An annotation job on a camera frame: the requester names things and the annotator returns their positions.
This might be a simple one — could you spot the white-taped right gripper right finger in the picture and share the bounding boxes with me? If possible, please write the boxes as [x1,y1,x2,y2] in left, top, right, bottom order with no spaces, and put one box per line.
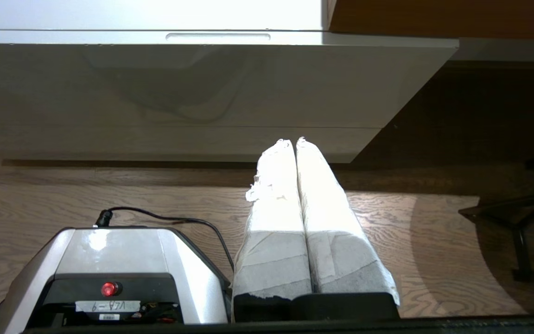
[296,136,400,306]

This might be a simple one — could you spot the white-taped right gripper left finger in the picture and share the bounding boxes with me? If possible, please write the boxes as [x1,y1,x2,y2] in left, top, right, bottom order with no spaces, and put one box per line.
[232,138,314,300]

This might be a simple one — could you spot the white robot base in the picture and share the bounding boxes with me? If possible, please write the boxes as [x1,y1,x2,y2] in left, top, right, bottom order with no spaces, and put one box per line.
[0,226,231,331]

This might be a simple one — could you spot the glossy grey cabinet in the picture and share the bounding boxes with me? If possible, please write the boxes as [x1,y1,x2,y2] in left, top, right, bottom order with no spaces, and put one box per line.
[0,0,460,164]

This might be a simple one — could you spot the black chair base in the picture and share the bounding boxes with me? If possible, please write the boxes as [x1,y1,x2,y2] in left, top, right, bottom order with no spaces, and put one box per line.
[458,148,534,282]

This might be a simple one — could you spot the brown wooden side cabinet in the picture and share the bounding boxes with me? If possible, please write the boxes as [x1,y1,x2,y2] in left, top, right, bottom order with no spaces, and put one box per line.
[325,0,534,165]

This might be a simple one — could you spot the black base cable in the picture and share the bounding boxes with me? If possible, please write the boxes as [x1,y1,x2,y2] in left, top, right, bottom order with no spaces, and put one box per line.
[93,207,236,273]

